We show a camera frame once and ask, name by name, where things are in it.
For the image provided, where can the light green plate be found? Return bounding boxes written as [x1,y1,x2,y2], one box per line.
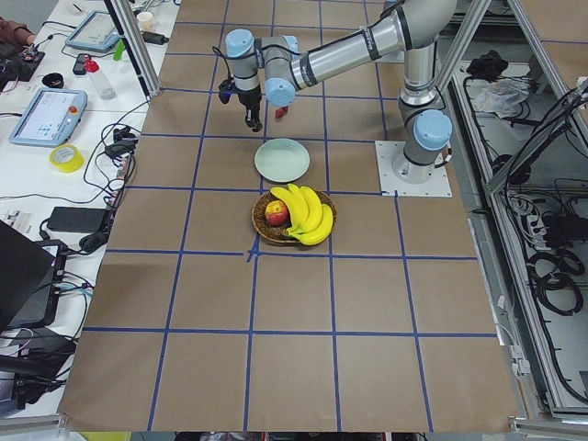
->
[254,138,311,183]

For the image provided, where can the aluminium frame post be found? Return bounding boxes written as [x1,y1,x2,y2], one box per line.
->
[104,0,161,98]

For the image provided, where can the yellow banana bunch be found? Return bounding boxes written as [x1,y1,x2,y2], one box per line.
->
[270,183,335,246]

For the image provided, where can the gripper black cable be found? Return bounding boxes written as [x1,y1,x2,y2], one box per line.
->
[211,44,233,84]

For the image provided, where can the white paper cup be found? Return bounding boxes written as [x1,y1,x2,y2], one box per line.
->
[136,11,154,32]

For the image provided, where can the clear squeeze bottle red cap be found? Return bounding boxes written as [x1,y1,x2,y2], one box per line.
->
[85,57,117,100]

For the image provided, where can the teach pendant far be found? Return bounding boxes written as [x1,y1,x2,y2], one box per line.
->
[65,10,120,52]

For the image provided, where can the black laptop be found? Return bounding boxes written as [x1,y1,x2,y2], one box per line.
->
[1,222,66,331]

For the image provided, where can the black power adapter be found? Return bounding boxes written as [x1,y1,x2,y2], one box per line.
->
[47,207,107,233]

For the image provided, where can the wicker basket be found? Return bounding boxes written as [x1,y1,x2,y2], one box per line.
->
[252,191,336,245]

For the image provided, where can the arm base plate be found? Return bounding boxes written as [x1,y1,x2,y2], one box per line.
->
[376,50,405,64]
[375,141,452,198]

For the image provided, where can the red apple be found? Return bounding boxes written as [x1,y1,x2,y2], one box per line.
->
[265,199,289,227]

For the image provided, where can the teach pendant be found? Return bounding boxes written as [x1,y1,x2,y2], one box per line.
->
[9,87,87,148]
[65,10,120,52]

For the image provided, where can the teach pendant near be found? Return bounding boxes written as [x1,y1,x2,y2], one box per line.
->
[9,87,87,148]

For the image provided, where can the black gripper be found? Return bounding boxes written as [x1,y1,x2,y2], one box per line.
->
[239,90,262,132]

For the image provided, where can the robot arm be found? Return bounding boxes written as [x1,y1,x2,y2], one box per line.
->
[217,0,457,185]

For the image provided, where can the yellow tape roll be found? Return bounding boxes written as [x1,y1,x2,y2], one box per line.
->
[49,143,85,174]

